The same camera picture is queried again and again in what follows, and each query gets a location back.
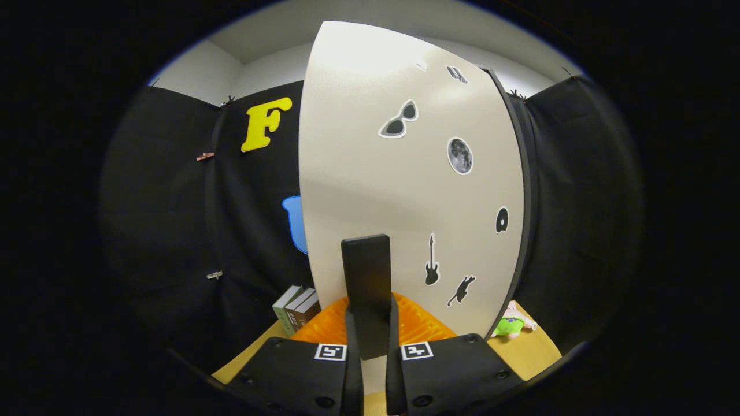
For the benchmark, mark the grey-edged book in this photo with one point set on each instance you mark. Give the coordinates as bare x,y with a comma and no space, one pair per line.
299,303

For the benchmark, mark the copper cloth clip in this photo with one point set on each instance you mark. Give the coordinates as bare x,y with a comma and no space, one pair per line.
204,156

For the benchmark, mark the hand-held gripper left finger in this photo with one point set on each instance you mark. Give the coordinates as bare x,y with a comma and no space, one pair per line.
354,381

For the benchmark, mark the black cloth clip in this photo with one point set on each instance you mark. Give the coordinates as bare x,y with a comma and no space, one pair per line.
516,94
569,73
230,101

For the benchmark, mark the green plush toy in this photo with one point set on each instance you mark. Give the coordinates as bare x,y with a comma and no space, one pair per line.
509,327

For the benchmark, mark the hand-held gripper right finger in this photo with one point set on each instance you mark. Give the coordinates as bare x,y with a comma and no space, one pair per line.
394,381

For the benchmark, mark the black backdrop cloth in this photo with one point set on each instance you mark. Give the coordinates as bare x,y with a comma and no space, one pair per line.
173,231

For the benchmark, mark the pale green book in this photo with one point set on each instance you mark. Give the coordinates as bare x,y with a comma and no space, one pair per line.
284,312

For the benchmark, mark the silver cloth clip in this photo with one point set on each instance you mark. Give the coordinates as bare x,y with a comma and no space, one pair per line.
214,275

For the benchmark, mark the beige cabinet door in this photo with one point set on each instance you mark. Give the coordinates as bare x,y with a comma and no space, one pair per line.
358,173

